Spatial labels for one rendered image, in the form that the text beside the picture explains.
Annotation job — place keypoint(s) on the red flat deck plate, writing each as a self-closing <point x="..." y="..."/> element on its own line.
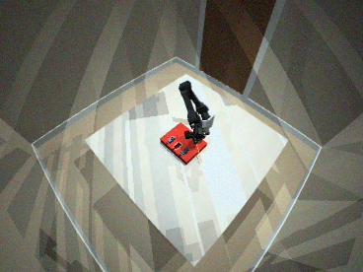
<point x="183" y="148"/>

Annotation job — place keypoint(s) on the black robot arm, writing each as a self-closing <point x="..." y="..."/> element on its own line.
<point x="192" y="116"/>

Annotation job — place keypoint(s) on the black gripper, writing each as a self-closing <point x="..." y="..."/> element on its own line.
<point x="189" y="135"/>

